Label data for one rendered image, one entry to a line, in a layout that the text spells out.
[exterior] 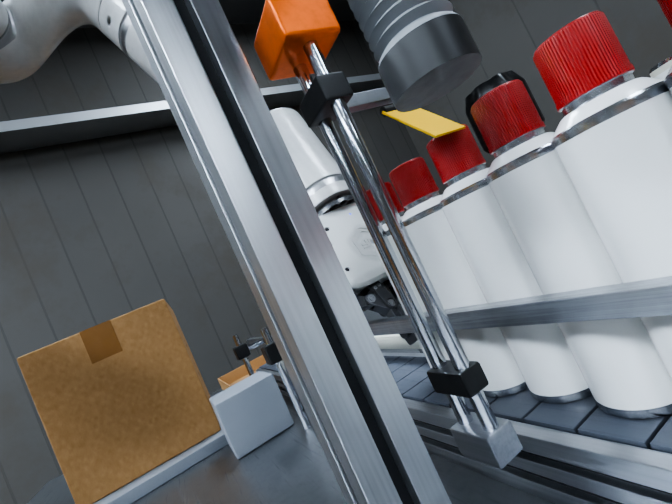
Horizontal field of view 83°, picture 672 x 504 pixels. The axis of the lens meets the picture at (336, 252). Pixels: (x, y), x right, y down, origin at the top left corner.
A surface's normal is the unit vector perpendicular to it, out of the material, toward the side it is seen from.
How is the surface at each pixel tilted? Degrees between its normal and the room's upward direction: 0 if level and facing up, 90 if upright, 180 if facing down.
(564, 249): 90
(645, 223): 90
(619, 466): 90
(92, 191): 90
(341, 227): 68
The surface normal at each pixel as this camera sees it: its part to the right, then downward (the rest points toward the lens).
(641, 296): -0.82, 0.36
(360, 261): 0.19, -0.51
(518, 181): -0.66, 0.27
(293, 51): 0.42, 0.91
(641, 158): -0.48, 0.17
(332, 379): 0.39, -0.23
